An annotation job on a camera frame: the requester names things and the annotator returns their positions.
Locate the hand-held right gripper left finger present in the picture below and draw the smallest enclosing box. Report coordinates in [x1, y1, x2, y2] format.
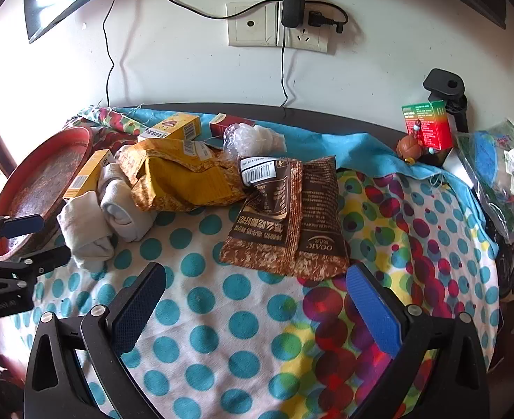
[23, 262, 168, 419]

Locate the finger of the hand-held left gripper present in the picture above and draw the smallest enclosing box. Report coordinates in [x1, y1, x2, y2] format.
[4, 245, 72, 278]
[0, 212, 46, 254]

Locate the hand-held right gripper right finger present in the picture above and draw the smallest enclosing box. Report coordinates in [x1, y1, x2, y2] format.
[345, 262, 491, 419]

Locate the round red rusty tray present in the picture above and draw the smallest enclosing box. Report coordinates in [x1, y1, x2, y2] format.
[0, 126, 94, 256]

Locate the cream sock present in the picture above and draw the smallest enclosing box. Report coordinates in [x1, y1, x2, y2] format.
[57, 190, 118, 271]

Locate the tall yellow medicine box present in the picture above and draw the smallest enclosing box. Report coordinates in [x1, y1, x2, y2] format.
[62, 149, 116, 201]

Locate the white knotted sock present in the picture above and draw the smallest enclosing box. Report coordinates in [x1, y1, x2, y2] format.
[99, 161, 155, 243]

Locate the brown snack packet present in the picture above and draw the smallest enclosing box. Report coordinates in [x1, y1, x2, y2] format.
[292, 156, 351, 280]

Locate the yellow snack packet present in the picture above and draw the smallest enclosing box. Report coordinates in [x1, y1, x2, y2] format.
[117, 137, 223, 184]
[130, 157, 249, 212]

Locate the brown packet with white label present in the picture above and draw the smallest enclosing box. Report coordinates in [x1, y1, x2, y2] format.
[219, 157, 305, 273]

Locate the yellow cartoon face box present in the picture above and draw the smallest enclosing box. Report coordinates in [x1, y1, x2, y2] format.
[137, 112, 202, 142]

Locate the dark red box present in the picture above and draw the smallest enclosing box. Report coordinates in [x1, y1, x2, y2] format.
[209, 113, 256, 140]

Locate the clear plastic bag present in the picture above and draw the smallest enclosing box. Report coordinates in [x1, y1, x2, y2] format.
[223, 123, 287, 160]

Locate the polka dot cloth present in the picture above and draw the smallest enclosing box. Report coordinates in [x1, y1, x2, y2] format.
[10, 105, 502, 419]

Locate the small brown figurine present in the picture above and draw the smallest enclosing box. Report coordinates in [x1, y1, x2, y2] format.
[397, 134, 424, 164]

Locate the plastic bag with blue contents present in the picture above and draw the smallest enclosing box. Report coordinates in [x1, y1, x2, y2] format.
[453, 118, 514, 245]

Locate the green and red box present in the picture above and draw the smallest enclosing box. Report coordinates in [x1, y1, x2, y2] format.
[401, 100, 454, 151]

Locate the black table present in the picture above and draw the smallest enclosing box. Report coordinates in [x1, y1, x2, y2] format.
[109, 102, 415, 134]

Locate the black plug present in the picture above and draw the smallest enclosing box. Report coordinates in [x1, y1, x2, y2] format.
[307, 9, 349, 35]

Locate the black power adapter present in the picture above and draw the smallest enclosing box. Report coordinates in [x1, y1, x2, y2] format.
[282, 0, 306, 28]

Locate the thick black cable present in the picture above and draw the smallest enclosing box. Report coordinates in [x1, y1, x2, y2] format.
[103, 0, 121, 108]

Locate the black clamp mount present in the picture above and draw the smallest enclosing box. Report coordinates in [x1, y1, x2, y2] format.
[423, 68, 470, 134]

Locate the thin black adapter cable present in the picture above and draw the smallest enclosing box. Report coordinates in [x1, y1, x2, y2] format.
[280, 26, 290, 108]

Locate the white wall power outlet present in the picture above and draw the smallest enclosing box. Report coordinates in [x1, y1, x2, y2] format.
[278, 2, 329, 54]

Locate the white wall antenna plate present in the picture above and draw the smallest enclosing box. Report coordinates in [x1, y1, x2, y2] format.
[226, 1, 279, 47]

